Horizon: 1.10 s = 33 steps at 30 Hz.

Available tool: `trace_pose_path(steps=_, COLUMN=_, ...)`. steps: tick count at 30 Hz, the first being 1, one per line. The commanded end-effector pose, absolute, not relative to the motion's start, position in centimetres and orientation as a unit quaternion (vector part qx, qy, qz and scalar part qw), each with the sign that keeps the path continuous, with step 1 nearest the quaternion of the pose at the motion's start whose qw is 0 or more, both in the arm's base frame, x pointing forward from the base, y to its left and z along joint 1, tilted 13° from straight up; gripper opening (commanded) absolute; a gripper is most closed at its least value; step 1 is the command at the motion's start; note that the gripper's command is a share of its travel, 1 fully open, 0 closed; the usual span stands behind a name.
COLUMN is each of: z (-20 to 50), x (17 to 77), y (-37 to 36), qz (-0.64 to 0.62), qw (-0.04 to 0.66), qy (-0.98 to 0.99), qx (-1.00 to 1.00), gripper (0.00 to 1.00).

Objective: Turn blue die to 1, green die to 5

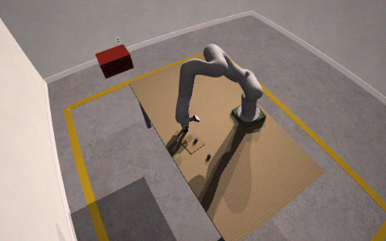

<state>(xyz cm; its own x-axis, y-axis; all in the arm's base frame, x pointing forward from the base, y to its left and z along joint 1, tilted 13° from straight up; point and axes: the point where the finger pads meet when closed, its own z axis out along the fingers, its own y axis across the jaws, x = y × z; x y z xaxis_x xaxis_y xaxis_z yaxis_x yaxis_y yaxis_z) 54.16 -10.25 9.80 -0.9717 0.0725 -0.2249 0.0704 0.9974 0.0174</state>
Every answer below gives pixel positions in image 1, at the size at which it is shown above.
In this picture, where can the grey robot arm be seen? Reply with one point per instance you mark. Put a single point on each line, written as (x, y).
(218, 64)

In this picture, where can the brown flat mat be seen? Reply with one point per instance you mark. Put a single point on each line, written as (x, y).
(190, 144)

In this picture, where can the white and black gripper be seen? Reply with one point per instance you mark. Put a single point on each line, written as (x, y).
(185, 126)

